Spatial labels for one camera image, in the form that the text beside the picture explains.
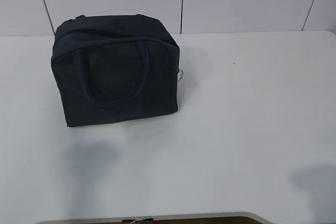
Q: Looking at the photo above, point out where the navy blue lunch bag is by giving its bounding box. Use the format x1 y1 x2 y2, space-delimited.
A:
51 14 180 127

